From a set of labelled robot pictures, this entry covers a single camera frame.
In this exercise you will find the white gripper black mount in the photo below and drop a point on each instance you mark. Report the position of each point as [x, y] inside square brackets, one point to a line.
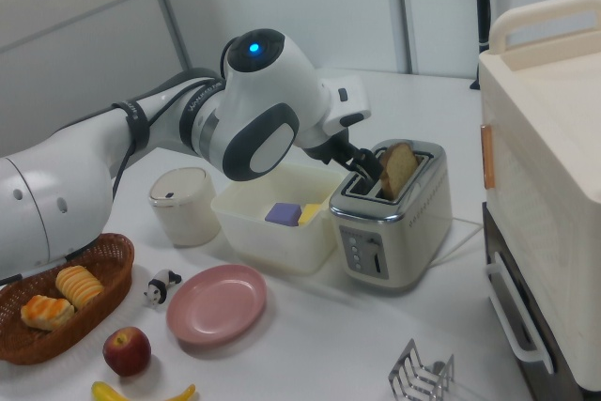
[347, 100]

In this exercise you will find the toast bread slice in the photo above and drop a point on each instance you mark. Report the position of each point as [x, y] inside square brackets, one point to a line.
[399, 168]

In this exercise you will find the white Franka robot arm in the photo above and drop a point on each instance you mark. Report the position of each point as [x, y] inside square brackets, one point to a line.
[263, 91]

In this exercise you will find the chrome and cream toaster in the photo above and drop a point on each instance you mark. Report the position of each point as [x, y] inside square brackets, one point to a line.
[408, 241]

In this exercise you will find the long striped bread roll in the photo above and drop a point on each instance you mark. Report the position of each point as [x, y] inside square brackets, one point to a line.
[80, 286]

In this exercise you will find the short orange glazed bread roll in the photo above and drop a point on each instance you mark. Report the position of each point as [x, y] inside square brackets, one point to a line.
[47, 313]

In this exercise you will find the yellow cube block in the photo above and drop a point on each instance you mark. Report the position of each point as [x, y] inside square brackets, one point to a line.
[310, 214]

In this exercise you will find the purple cube block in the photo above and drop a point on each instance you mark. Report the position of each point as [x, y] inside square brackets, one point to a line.
[282, 214]

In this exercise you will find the white plastic container box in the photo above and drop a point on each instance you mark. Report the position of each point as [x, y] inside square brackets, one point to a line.
[277, 246]

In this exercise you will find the cream desktop bin with lid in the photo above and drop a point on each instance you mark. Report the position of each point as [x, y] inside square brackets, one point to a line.
[188, 213]

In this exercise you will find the pink round plate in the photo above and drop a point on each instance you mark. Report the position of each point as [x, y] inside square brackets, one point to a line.
[216, 304]

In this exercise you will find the dark brown oven appliance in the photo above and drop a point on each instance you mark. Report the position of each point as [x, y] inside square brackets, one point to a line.
[540, 326]

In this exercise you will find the panda figurine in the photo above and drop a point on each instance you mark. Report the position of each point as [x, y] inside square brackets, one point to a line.
[159, 287]

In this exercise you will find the brown wicker basket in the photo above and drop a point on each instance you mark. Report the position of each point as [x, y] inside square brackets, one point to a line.
[108, 260]

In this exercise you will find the red apple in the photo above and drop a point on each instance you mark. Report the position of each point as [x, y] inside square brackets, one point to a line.
[127, 351]

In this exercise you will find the yellow banana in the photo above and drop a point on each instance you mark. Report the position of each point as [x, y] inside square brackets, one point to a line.
[105, 392]

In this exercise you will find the black camera stand pole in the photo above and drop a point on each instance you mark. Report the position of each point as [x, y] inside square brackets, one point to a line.
[482, 6]

